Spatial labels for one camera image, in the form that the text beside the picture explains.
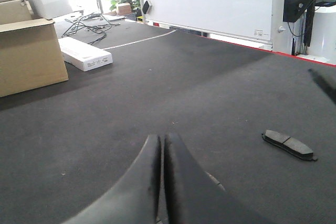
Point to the long white carton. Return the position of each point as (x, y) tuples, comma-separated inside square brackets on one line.
[(82, 55)]

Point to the dark brake pad edge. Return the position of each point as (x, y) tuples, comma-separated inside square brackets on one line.
[(289, 144)]

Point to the white whiteboard panel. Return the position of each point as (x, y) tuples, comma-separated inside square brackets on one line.
[(255, 20)]

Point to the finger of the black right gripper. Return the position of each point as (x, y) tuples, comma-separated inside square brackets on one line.
[(324, 82)]

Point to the small brown box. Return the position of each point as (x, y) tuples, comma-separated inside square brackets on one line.
[(123, 9)]

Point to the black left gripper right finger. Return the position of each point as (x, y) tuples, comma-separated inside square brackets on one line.
[(191, 194)]

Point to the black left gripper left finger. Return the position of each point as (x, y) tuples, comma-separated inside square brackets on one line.
[(134, 198)]

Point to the stacked cardboard box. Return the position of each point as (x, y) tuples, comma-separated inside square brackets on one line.
[(13, 11)]

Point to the black whiteboard eraser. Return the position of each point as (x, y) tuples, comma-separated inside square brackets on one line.
[(146, 8)]

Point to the white box on cartons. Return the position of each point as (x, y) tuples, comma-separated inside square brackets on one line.
[(50, 9)]

